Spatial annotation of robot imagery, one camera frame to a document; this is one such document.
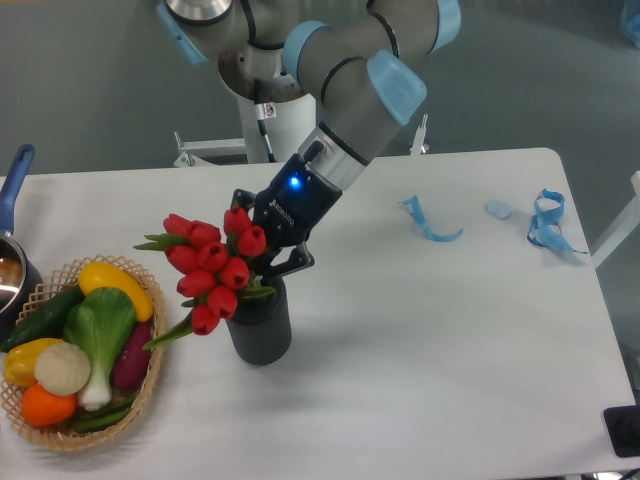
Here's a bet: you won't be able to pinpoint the white frame right edge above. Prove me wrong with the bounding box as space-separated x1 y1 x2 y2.
591 171 639 269

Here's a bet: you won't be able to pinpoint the green bean pods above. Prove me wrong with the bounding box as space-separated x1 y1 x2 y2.
70 396 134 434

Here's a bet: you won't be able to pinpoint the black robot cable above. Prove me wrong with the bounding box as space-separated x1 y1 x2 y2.
252 77 278 164

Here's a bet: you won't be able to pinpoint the green bok choy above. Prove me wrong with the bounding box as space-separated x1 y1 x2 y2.
63 287 136 411

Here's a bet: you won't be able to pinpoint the blue handled saucepan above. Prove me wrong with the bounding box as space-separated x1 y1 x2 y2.
1 144 42 341

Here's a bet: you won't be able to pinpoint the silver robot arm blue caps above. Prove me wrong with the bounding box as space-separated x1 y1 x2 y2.
156 1 461 277

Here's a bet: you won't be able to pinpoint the dark green cucumber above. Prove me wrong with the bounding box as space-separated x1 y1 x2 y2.
1 285 85 353

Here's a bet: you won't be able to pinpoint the yellow bell pepper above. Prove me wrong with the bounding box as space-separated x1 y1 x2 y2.
3 338 63 388

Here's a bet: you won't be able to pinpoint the woven wicker basket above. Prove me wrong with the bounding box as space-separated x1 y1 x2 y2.
1 254 167 452

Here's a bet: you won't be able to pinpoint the dark grey ribbed vase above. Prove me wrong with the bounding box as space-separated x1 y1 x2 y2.
226 277 292 366

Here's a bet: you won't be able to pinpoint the orange fruit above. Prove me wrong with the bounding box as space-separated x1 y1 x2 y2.
21 383 77 427

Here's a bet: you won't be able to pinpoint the blue ribbon strip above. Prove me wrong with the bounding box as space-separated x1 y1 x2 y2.
398 195 464 243

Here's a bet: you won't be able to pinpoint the black device table corner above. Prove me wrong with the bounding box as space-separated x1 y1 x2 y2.
603 405 639 458

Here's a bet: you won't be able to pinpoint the red tulip bouquet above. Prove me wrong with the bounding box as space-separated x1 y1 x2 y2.
135 206 277 350

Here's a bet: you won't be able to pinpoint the blue tangled ribbon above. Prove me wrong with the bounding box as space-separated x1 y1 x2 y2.
527 189 587 254

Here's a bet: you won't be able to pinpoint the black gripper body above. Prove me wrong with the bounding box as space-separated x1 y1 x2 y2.
253 123 370 250

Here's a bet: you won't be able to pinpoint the purple sweet potato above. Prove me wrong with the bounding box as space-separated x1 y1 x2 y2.
112 323 151 390

